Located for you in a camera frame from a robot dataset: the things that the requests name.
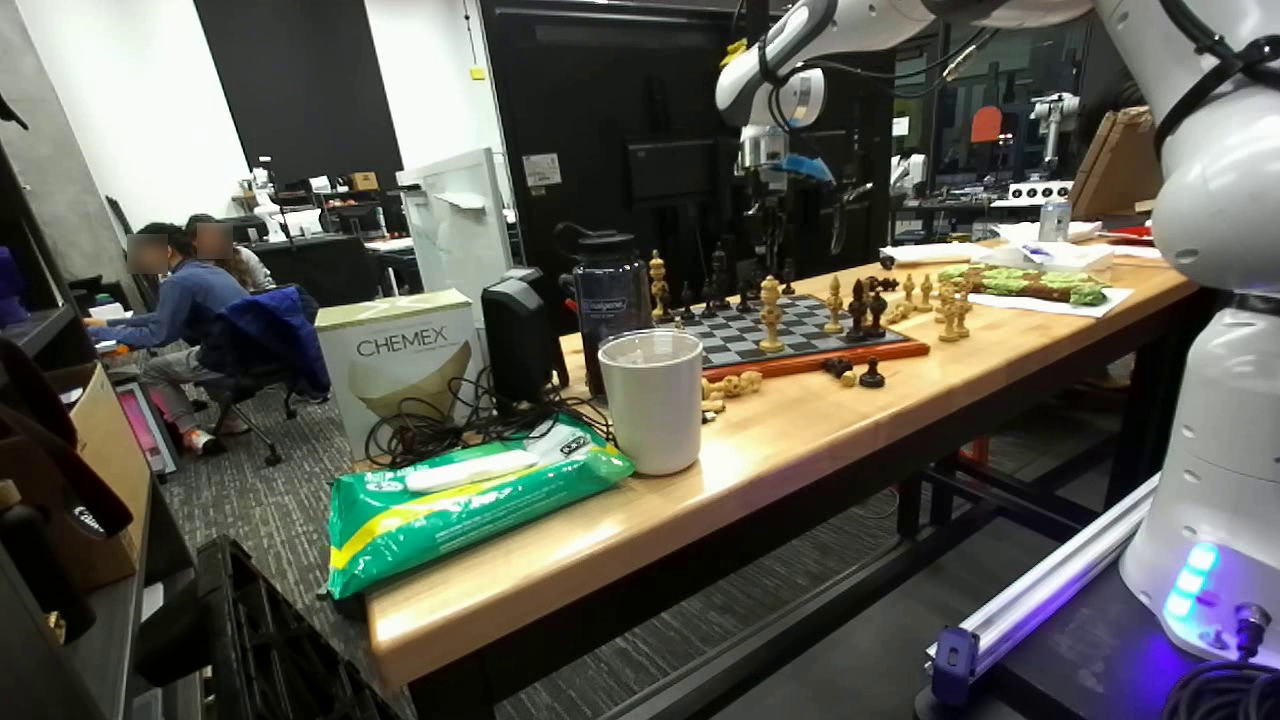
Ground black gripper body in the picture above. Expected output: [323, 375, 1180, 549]
[734, 164, 790, 247]

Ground tall light wooden chess piece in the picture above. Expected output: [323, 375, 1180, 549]
[642, 247, 676, 330]

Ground white partition board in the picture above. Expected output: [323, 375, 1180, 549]
[394, 146, 517, 317]

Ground white papers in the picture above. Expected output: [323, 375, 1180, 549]
[876, 235, 1002, 274]

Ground dark grey jar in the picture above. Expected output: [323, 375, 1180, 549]
[569, 232, 655, 403]

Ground white paper cup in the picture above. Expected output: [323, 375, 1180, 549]
[595, 330, 706, 482]

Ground brown cardboard sheet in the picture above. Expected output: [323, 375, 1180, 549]
[1068, 99, 1162, 225]

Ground white Chemex filter box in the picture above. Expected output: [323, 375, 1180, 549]
[311, 290, 490, 465]

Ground green wet wipes pack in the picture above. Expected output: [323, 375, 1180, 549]
[321, 414, 634, 603]

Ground chair with blue jacket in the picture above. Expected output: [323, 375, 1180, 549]
[195, 286, 337, 465]

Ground person in grey top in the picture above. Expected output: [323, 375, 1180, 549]
[183, 213, 275, 298]

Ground person in blue sweater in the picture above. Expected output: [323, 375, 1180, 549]
[82, 222, 254, 455]

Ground black plastic crate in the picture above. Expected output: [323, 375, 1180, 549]
[131, 535, 414, 720]

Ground chessboard with red-brown frame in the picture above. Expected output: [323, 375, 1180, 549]
[673, 290, 937, 386]

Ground black cable bundle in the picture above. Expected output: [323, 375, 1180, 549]
[360, 386, 504, 468]

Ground white light bar blue bracket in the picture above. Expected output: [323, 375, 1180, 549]
[926, 473, 1162, 711]

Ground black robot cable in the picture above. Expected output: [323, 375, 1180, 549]
[1153, 0, 1280, 151]

